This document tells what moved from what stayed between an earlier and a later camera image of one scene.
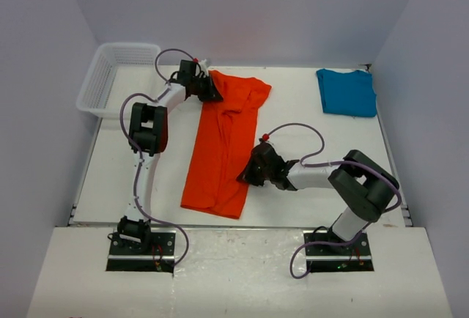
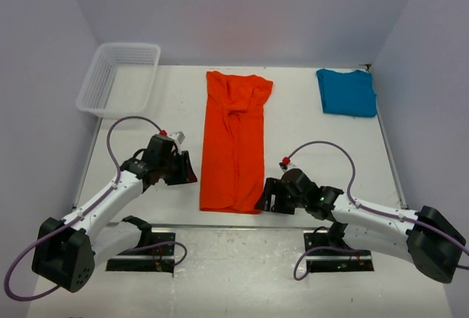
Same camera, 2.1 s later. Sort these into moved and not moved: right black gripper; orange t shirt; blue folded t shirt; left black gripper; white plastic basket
Moved: orange t shirt; left black gripper; right black gripper
Not moved: white plastic basket; blue folded t shirt
